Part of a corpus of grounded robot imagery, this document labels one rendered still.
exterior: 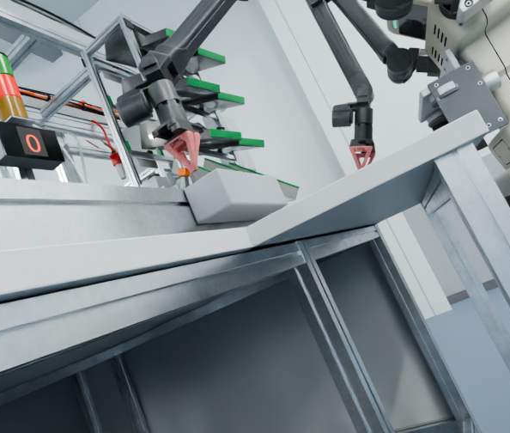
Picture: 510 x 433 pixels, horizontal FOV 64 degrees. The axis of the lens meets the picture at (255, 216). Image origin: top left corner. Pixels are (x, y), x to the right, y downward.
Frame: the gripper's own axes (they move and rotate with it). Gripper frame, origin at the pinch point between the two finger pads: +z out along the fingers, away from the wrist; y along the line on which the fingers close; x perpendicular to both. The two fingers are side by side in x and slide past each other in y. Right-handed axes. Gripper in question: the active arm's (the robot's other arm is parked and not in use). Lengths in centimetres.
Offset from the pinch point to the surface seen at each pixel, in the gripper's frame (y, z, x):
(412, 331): -71, 58, 10
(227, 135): -27.0, -14.0, -2.1
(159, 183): 1.4, -0.6, -8.3
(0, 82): 20.9, -27.8, -20.3
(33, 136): 18.2, -15.6, -19.4
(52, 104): -68, -100, -103
